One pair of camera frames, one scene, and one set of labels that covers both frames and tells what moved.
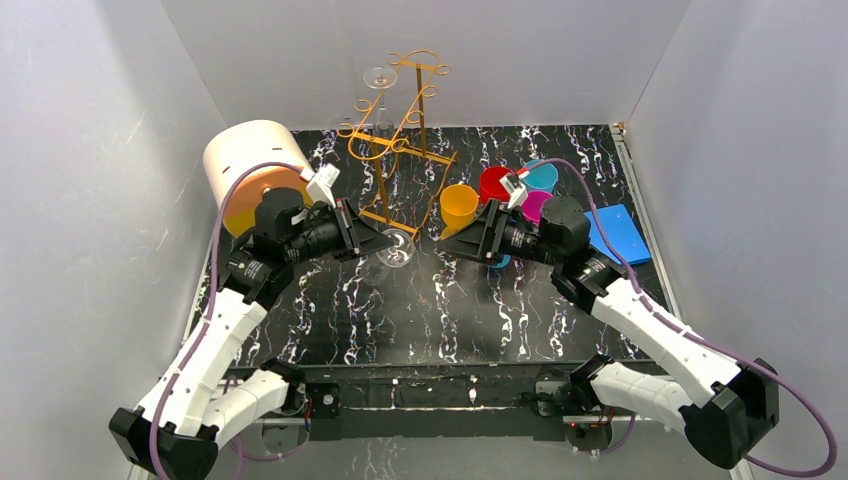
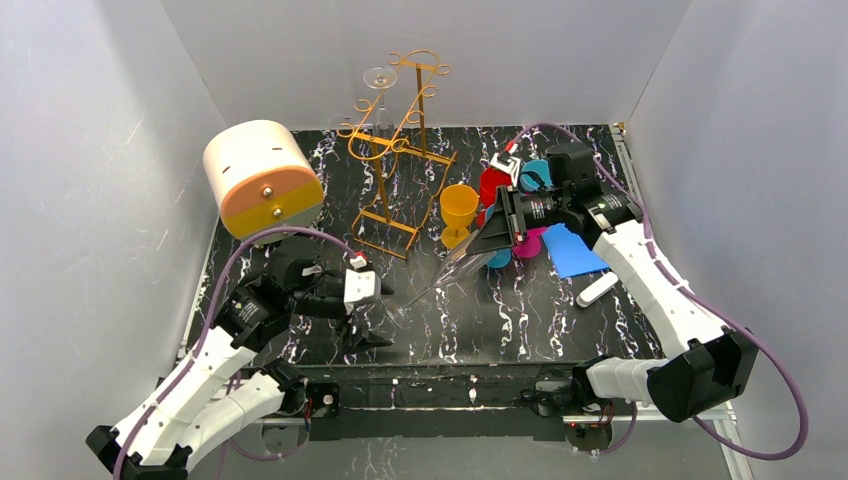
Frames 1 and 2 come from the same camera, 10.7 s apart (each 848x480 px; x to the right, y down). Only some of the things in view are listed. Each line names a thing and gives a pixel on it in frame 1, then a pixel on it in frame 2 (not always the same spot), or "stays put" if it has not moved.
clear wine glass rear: (380, 78) stays put
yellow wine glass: (459, 206) stays put
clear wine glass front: (400, 253) to (460, 265)
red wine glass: (490, 186) stays put
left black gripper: (348, 230) to (357, 316)
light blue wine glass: (504, 263) stays put
